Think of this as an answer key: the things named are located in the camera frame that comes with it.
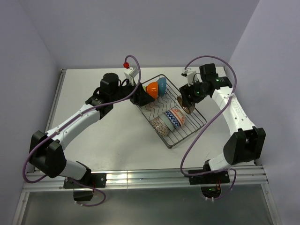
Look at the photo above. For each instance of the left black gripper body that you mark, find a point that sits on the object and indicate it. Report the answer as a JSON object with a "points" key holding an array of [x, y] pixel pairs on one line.
{"points": [[123, 92]]}

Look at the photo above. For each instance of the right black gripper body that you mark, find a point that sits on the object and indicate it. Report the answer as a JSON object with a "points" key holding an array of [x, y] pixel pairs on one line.
{"points": [[197, 91]]}

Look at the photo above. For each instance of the olive patterned bowl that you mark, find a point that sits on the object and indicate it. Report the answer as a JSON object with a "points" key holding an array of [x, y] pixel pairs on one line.
{"points": [[186, 109]]}

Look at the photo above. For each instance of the orange bowl white inside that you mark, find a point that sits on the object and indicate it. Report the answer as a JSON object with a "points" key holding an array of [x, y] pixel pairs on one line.
{"points": [[152, 89]]}

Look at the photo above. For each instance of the orange floral bowl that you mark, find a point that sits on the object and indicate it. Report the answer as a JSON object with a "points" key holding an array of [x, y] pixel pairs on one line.
{"points": [[179, 114]]}

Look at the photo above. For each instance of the orange patterned bowl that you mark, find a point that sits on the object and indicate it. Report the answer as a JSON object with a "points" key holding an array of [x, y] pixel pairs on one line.
{"points": [[172, 117]]}

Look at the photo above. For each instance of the blue ceramic bowl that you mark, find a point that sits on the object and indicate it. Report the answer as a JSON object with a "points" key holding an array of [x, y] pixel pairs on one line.
{"points": [[162, 83]]}

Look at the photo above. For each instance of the brown patterned bowl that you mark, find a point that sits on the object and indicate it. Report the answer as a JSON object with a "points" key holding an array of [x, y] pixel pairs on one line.
{"points": [[160, 127]]}

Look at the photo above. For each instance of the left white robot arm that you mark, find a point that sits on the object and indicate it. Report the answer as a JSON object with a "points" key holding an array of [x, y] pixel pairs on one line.
{"points": [[47, 149]]}

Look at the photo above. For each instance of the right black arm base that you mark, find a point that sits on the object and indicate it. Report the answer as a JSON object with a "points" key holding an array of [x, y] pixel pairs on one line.
{"points": [[210, 184]]}

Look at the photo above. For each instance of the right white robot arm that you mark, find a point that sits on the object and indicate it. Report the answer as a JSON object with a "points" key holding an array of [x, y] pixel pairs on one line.
{"points": [[246, 140]]}

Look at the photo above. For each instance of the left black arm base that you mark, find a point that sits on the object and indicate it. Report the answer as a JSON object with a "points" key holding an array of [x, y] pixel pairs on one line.
{"points": [[93, 180]]}

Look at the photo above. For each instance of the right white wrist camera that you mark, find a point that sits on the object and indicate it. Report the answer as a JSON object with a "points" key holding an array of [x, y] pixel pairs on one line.
{"points": [[191, 76]]}

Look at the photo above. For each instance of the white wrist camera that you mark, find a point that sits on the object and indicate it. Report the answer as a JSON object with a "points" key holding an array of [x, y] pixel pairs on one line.
{"points": [[130, 72], [191, 76]]}

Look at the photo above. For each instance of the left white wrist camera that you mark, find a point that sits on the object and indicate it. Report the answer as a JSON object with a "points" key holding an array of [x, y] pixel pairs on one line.
{"points": [[130, 72]]}

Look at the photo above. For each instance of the grey wire dish rack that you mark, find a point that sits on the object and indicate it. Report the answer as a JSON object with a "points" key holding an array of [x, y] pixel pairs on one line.
{"points": [[193, 122]]}

